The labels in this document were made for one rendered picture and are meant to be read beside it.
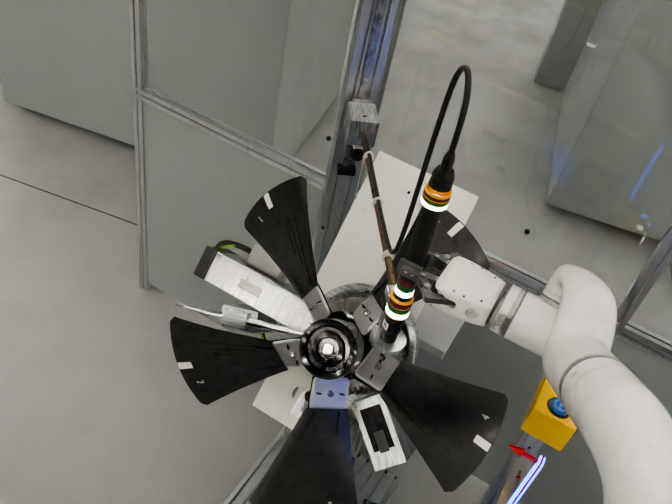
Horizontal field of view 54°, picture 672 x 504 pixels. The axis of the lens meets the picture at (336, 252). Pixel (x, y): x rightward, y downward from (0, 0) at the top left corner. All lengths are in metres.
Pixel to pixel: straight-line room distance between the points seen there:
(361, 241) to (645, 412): 0.96
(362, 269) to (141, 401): 1.36
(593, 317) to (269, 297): 0.78
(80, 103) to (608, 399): 3.44
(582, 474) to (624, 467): 1.70
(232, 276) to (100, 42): 2.25
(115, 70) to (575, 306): 2.99
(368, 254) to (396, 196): 0.15
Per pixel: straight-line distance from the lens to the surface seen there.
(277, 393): 1.65
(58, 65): 3.86
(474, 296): 1.09
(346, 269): 1.59
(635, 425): 0.75
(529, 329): 1.09
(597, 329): 0.99
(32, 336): 2.95
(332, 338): 1.30
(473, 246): 1.28
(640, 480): 0.75
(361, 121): 1.63
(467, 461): 1.33
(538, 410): 1.57
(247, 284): 1.54
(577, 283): 1.02
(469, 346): 2.21
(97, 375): 2.79
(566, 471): 2.46
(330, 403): 1.39
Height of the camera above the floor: 2.22
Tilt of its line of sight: 42 degrees down
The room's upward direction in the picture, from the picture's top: 13 degrees clockwise
